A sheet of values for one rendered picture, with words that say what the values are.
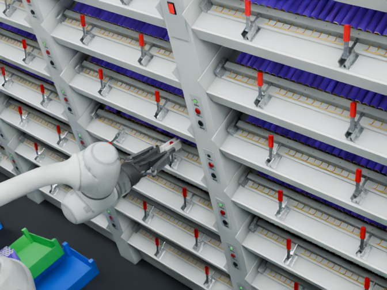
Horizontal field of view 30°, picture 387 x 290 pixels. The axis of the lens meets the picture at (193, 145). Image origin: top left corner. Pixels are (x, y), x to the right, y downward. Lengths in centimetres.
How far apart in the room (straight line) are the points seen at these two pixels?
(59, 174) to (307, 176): 65
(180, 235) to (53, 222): 95
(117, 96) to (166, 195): 41
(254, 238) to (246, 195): 20
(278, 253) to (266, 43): 79
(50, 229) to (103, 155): 152
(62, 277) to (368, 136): 182
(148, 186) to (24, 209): 112
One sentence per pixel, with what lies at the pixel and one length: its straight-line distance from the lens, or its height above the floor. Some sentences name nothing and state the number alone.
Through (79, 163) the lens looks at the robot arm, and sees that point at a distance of 194.
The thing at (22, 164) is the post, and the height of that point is 25.
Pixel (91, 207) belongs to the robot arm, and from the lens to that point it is 205.
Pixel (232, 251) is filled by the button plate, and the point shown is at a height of 47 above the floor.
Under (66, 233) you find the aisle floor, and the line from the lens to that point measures 335.
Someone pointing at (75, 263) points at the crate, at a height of 0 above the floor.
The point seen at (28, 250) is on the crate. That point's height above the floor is 2.
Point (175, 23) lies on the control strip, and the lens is 185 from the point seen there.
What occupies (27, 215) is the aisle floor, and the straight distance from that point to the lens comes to 353.
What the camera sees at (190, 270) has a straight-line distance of 279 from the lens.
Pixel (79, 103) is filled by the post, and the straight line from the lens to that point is 257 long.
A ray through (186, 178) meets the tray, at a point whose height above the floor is 73.
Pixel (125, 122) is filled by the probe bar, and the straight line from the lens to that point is 249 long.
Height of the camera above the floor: 219
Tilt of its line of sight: 38 degrees down
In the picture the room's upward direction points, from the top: 15 degrees counter-clockwise
